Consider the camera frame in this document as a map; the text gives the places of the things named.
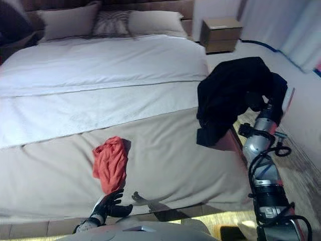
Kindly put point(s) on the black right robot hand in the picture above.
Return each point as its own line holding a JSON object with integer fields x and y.
{"x": 258, "y": 101}

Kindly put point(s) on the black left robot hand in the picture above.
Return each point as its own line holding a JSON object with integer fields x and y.
{"x": 110, "y": 204}

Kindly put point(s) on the black garment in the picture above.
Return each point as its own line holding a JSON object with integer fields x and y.
{"x": 225, "y": 95}

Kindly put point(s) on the red garment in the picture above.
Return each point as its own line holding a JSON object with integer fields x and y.
{"x": 111, "y": 163}

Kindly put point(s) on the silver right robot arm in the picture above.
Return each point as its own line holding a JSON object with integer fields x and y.
{"x": 265, "y": 175}

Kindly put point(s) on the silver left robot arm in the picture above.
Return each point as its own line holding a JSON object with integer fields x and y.
{"x": 86, "y": 224}

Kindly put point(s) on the beige bed runner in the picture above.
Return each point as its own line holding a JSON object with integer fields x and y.
{"x": 175, "y": 163}

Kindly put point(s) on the grey robot torso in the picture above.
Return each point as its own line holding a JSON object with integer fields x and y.
{"x": 150, "y": 231}

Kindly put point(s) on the brown two-drawer nightstand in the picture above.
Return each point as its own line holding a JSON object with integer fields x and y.
{"x": 220, "y": 35}

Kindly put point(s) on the white pleated curtain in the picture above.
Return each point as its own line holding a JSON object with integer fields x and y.
{"x": 288, "y": 25}

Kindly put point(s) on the white duvet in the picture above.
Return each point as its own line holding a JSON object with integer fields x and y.
{"x": 100, "y": 80}

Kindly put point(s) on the white pillow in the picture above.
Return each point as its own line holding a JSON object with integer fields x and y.
{"x": 155, "y": 23}

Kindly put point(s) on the brown padded headboard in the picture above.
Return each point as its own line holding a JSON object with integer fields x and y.
{"x": 150, "y": 5}

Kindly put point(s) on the striped patterned cushion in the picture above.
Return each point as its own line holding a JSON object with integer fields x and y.
{"x": 111, "y": 23}

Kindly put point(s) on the beige pillow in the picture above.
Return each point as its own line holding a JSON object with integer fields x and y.
{"x": 67, "y": 21}

